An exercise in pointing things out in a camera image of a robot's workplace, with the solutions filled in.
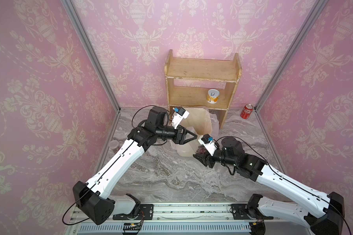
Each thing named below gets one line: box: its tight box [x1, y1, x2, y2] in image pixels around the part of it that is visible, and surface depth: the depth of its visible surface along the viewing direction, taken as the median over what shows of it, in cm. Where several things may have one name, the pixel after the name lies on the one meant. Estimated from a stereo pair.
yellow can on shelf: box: [206, 88, 220, 104], surface depth 94 cm
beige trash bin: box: [176, 108, 213, 158], surface depth 85 cm
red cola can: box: [240, 103, 254, 119], surface depth 111 cm
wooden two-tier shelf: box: [164, 49, 243, 130], surface depth 89 cm
